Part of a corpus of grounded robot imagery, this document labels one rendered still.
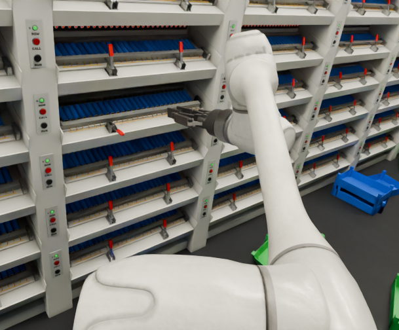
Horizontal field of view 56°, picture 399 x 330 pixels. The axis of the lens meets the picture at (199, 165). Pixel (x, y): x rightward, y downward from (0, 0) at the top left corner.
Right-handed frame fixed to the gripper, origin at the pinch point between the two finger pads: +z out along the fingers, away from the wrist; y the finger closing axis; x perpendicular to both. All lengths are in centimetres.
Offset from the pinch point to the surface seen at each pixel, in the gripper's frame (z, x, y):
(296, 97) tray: 22, -8, 88
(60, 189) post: 23.9, -24.5, -31.5
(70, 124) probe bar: 24.1, -3.8, -25.4
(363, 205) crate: 9, -83, 149
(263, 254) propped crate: 13, -82, 59
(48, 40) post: 14.2, 21.8, -31.6
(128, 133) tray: 21.2, -9.7, -6.6
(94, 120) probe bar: 24.1, -3.8, -17.4
